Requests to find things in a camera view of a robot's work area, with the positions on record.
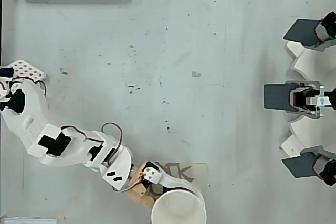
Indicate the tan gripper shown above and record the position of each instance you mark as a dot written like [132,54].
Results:
[151,174]

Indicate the grey dispenser unit with flap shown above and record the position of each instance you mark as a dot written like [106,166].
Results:
[299,166]
[299,31]
[275,96]

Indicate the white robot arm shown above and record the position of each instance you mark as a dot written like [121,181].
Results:
[34,119]

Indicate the black paper cup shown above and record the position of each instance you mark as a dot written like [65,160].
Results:
[178,208]

